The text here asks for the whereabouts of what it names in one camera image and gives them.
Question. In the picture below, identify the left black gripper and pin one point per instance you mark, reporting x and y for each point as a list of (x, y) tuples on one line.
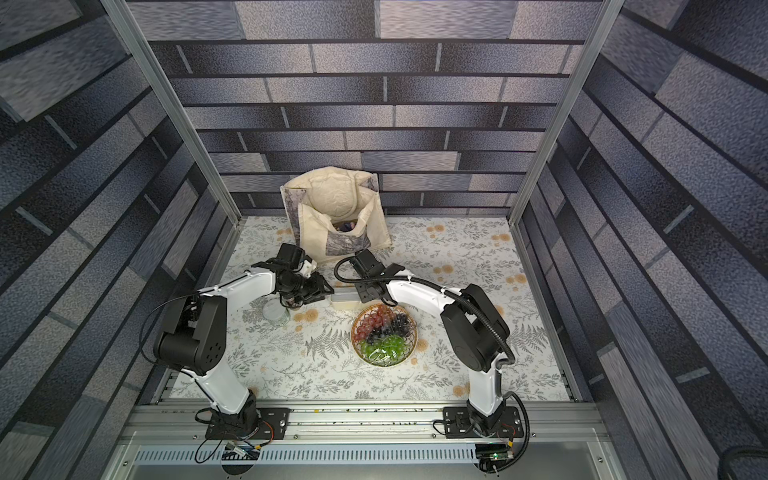
[(320, 289)]

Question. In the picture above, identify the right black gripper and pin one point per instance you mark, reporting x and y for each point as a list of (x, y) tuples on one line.
[(369, 288)]

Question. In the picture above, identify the cream plastic wrap dispenser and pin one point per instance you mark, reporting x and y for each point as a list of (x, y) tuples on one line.
[(345, 298)]

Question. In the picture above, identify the clear plastic wrap sheet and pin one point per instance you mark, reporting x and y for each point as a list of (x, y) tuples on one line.
[(384, 336)]

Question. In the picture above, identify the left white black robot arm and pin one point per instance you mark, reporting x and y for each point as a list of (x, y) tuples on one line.
[(192, 337)]

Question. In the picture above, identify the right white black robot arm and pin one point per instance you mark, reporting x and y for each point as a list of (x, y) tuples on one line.
[(476, 331)]

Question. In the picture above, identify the red grape bunch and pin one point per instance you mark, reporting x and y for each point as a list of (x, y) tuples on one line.
[(375, 321)]

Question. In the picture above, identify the black grape bunch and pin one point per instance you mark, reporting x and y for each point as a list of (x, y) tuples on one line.
[(400, 326)]

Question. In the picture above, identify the clear round lidded container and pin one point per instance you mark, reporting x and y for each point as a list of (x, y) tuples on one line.
[(275, 313)]

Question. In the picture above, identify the green grape bunch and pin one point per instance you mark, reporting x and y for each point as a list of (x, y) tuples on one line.
[(387, 351)]

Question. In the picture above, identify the dark snack packet in bag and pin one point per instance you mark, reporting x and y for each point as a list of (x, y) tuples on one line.
[(345, 227)]

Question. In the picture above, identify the cream canvas tote bag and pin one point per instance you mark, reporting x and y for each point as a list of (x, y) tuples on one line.
[(318, 199)]

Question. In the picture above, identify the right circuit board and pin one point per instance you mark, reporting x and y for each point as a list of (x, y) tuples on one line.
[(494, 457)]

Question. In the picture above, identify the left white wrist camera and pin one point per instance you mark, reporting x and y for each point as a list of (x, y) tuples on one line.
[(307, 268)]

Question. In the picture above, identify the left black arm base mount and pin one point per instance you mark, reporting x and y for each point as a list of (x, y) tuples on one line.
[(262, 424)]

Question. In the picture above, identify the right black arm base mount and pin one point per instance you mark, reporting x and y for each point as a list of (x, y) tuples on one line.
[(464, 422)]

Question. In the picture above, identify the slotted white cable duct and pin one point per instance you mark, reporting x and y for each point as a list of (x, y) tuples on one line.
[(317, 454)]

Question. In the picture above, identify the left circuit board with wires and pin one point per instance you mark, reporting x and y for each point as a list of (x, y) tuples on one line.
[(235, 456)]

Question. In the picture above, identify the aluminium mounting rail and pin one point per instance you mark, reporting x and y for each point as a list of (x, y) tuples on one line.
[(346, 422)]

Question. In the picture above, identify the left aluminium frame post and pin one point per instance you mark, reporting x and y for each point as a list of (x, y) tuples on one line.
[(129, 31)]

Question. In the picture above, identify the aluminium frame post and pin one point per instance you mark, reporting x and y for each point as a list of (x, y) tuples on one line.
[(129, 31), (606, 18)]

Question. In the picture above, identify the right aluminium frame post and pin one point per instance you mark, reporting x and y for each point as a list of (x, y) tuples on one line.
[(606, 18)]

